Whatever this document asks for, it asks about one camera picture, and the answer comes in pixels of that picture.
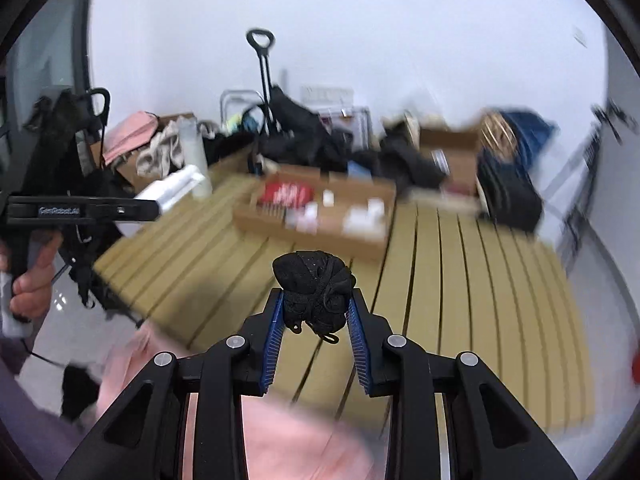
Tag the pink bag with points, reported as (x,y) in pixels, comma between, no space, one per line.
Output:
(132,133)

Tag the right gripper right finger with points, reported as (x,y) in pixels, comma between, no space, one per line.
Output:
(453,409)

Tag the black cloth pouch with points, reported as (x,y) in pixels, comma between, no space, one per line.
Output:
(317,289)

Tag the woven bamboo basket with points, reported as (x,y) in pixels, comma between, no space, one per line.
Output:
(497,135)

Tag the white tube bottle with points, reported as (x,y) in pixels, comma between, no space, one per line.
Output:
(169,191)

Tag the black folding cart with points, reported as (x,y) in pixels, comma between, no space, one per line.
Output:
(63,165)

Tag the black clothes pile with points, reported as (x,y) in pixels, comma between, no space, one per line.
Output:
(302,139)

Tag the clear plastic storage box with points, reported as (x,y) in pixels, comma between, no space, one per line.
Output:
(367,222)

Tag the beige cloth bundle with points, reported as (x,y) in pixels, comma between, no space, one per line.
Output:
(162,155)

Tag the large cardboard box left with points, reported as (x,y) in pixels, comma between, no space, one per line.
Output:
(144,148)

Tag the cardboard box right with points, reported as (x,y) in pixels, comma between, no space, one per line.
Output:
(456,153)

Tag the black trolley handle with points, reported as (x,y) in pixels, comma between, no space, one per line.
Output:
(262,40)

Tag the blue bag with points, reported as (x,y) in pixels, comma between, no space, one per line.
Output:
(532,134)

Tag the red book box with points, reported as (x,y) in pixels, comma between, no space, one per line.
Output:
(291,195)

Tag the black backpack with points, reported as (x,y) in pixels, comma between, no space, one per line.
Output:
(511,199)

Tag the brown cardboard tray box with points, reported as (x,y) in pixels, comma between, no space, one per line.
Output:
(348,191)

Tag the person left hand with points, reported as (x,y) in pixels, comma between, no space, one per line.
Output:
(32,291)

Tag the wall socket strip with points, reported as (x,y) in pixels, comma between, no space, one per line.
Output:
(327,96)

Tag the black camera tripod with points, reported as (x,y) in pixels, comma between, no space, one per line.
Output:
(609,119)

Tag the white earbud case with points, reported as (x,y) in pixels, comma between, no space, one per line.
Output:
(328,199)

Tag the red bucket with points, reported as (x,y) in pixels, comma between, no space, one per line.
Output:
(635,368)

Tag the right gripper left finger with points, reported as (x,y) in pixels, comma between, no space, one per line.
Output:
(185,414)

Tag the pink garment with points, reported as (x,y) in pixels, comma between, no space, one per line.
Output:
(280,442)

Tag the white thermos bottle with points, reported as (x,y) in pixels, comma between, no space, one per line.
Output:
(193,153)

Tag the purple jacket sleeve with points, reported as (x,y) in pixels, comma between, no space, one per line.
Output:
(45,440)

